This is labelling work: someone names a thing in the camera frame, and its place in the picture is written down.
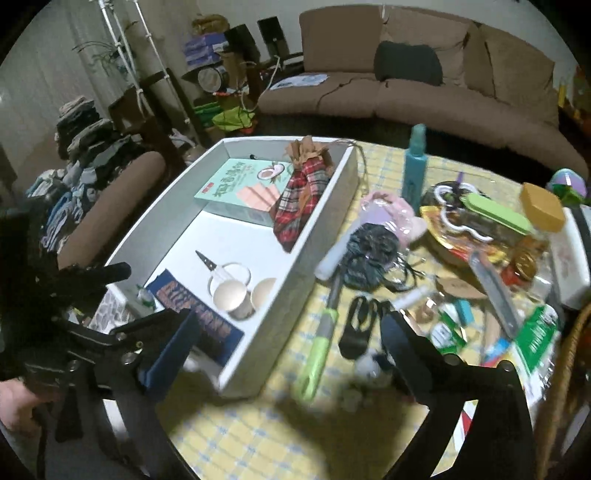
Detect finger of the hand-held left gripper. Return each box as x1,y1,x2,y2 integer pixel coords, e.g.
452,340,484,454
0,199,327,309
54,261,133,306
55,318,117,354

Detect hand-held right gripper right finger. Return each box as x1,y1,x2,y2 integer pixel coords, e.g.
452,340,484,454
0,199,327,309
381,311,539,480

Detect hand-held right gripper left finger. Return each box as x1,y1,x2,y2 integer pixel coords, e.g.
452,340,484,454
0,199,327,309
92,308,201,480

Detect dark blue printed packet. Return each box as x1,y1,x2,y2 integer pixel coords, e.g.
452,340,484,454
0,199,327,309
147,269,246,366

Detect beige paper cup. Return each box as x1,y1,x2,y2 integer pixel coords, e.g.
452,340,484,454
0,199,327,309
212,279,254,321
250,277,278,310

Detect white handled scissors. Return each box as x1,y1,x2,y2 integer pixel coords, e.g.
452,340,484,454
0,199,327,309
195,250,252,296

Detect white storage box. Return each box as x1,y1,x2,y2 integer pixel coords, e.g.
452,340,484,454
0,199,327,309
104,135,360,400

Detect mint green snack box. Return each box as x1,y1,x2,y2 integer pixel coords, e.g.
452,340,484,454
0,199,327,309
194,158,293,227

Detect person's left hand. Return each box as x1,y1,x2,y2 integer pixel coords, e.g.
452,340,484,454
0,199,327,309
0,381,37,431

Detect grey patterned floor mat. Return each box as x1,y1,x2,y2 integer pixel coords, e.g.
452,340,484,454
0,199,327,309
87,288,129,334

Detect white blue round gadget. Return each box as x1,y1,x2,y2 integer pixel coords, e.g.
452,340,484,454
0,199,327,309
355,352,394,385

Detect green white sachet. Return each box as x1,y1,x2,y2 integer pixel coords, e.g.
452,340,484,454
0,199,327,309
431,309,468,354

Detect glass foundation bottle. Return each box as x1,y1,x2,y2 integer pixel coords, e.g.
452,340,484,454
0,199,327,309
412,299,440,325

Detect white cosmetic tube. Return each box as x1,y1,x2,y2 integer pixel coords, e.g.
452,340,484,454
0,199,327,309
392,285,431,311

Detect brown armchair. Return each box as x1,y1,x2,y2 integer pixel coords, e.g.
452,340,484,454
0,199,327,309
57,149,168,269

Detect brown paper tag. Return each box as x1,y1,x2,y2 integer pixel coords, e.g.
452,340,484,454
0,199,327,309
435,274,486,299

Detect light blue packet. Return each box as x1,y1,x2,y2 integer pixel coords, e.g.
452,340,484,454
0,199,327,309
479,336,512,366

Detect translucent toothbrush case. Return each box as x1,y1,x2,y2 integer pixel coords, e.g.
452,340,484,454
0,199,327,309
468,251,523,341

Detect dark knitted scrunchie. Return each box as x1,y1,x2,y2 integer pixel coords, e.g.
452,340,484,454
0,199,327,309
341,223,401,290

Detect pile of clothes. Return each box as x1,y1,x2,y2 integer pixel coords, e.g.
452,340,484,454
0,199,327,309
27,96,154,246

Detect glass bowl of snacks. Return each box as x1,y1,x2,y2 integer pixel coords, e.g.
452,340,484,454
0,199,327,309
419,181,533,274

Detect green yellow snack packet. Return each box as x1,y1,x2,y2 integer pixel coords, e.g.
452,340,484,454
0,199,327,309
512,304,563,408

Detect pink pouch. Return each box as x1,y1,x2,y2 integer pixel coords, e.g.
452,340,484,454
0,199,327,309
359,191,428,246

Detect brown wicker basket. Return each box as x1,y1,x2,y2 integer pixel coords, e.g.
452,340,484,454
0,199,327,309
539,304,591,480

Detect dark wooden chair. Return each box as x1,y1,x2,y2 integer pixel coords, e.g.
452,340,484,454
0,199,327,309
107,68,186,172

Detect green zip pencil case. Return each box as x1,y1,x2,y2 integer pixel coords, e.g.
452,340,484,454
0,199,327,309
463,193,535,232

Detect white rectangular case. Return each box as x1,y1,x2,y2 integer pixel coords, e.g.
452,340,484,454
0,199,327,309
549,207,591,311

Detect teal bottle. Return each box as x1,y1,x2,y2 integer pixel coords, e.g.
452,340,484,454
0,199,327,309
401,123,428,202

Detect yellow lid plastic jar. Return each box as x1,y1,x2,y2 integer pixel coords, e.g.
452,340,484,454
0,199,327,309
518,182,567,260

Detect green bag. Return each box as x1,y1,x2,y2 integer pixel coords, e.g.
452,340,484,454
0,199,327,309
211,107,258,136

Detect round metal pot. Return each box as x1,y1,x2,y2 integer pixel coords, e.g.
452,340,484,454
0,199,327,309
198,64,230,94

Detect white pole rack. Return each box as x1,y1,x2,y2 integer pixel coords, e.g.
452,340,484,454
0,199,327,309
98,0,154,117

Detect purple green toy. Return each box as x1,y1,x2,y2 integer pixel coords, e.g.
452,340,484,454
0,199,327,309
546,167,590,205

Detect brown sofa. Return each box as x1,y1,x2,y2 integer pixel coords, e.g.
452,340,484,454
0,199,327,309
255,4,591,182

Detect stack of purple boxes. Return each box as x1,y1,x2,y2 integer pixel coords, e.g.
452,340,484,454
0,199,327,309
184,34,228,68

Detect black speaker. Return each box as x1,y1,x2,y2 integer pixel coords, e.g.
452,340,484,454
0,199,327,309
257,17,288,59
223,22,262,64

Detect white papers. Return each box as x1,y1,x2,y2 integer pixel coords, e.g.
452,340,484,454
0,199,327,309
269,72,329,92

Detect dark cushion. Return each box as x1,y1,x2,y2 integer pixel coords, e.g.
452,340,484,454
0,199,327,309
373,40,445,87

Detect black cord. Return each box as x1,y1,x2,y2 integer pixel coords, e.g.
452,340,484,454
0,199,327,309
392,257,426,292

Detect green handled tool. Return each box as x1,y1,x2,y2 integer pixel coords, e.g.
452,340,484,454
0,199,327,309
294,276,345,403

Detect white ring clip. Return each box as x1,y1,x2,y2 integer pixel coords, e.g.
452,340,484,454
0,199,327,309
435,181,496,244

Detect red plaid drawstring pouch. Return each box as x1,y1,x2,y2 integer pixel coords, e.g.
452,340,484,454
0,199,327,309
271,135,334,254

